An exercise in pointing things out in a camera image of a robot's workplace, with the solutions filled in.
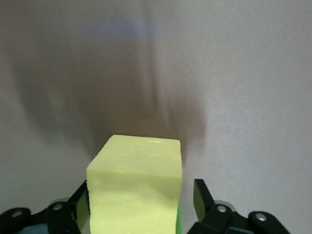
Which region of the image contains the yellow foam cube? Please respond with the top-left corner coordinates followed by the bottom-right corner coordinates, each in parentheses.
top-left (86, 134), bottom-right (183, 234)

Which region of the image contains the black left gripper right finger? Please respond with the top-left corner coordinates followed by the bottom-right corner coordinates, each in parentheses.
top-left (187, 179), bottom-right (291, 234)

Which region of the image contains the brown paper table cover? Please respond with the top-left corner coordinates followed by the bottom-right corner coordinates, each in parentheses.
top-left (0, 0), bottom-right (312, 234)

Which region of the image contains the green foam cube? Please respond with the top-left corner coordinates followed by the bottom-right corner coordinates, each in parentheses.
top-left (175, 202), bottom-right (183, 234)

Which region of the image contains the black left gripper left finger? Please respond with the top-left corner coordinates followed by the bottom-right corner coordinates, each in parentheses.
top-left (0, 180), bottom-right (91, 234)

